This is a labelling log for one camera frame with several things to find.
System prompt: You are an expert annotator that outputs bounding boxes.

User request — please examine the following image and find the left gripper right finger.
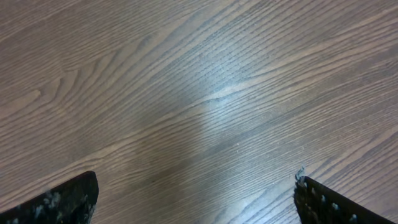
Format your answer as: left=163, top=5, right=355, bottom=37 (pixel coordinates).
left=294, top=168, right=394, bottom=224

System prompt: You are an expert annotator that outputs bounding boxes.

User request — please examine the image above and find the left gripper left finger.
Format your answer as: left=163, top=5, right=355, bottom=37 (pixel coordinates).
left=1, top=171, right=99, bottom=224

